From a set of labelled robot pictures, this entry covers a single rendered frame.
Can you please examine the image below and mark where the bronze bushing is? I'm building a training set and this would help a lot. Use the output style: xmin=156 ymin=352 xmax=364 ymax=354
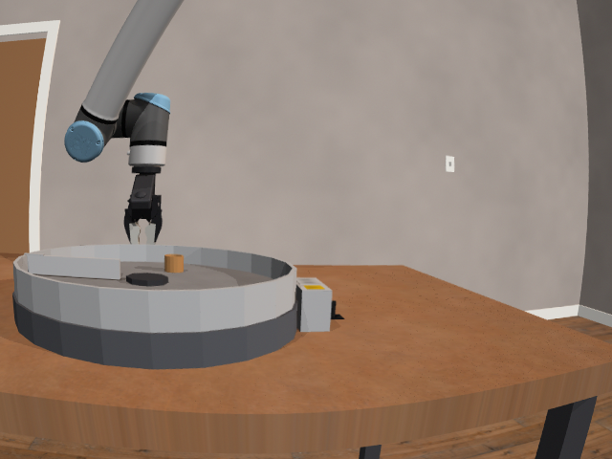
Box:
xmin=164 ymin=254 xmax=184 ymax=273

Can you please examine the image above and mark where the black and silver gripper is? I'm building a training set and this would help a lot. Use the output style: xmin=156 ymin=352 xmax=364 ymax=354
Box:
xmin=124 ymin=166 xmax=163 ymax=245

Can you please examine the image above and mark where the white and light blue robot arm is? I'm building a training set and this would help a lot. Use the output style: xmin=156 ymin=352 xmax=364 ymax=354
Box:
xmin=64 ymin=0 xmax=184 ymax=209

